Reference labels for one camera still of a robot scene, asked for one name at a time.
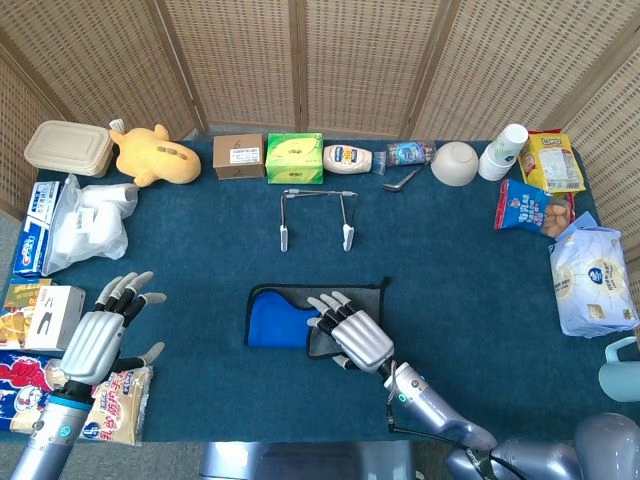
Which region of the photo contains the metal wire rack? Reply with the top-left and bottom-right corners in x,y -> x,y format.
278,187 -> 359,254

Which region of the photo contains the beige lidded lunch box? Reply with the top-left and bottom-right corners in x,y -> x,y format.
23,119 -> 115,179

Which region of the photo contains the teal carpet table cover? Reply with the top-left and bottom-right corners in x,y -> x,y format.
0,138 -> 640,445

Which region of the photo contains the beige bowl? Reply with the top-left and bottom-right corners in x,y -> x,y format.
430,141 -> 480,188

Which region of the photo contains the mayonnaise squeeze bottle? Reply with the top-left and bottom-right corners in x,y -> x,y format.
322,143 -> 387,176

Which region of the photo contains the blue white toothpaste box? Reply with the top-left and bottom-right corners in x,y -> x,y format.
12,180 -> 61,279

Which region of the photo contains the white box black print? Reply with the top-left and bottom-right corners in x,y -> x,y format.
24,284 -> 86,351

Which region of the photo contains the beige noodle bag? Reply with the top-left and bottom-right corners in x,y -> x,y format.
74,367 -> 154,447

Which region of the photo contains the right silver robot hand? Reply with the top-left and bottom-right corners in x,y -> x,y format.
305,290 -> 396,375

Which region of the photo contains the blue cookie bag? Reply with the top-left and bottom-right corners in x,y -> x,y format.
493,178 -> 576,240

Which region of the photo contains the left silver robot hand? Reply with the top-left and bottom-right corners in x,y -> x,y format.
58,271 -> 169,386

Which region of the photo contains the pale blue tissue bag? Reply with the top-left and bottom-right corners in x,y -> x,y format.
548,210 -> 640,340

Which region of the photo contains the green tissue pack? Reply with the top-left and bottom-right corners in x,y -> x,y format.
264,131 -> 325,186

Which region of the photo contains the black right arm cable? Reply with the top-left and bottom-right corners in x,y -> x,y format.
383,362 -> 506,480

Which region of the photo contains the yellow plush toy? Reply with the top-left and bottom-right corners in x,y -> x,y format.
108,118 -> 203,189

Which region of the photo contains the white plastic bag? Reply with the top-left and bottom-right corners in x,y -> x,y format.
42,173 -> 140,276

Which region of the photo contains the dark metal ladle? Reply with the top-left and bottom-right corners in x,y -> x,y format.
382,164 -> 426,193

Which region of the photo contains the small plastic packet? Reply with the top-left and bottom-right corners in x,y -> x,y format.
384,139 -> 437,168

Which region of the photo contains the grey and blue cloth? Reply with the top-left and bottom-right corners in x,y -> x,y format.
243,276 -> 393,360

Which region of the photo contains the stack of paper cups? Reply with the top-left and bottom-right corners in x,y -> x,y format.
477,123 -> 530,182

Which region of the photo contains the woven folding screen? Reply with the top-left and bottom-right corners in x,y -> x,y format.
0,0 -> 640,281

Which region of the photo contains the yellow snack box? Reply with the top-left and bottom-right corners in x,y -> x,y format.
0,278 -> 54,350

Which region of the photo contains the yellow snack bag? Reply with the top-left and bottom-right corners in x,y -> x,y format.
517,129 -> 587,195

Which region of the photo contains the light blue jug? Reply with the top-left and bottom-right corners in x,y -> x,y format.
598,335 -> 640,403

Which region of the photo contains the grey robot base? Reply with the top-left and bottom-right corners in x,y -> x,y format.
199,439 -> 416,480

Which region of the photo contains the brown cardboard box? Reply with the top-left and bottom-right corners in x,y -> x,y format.
212,133 -> 266,181

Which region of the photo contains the red and blue snack bag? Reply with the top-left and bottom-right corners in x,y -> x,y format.
0,348 -> 66,434

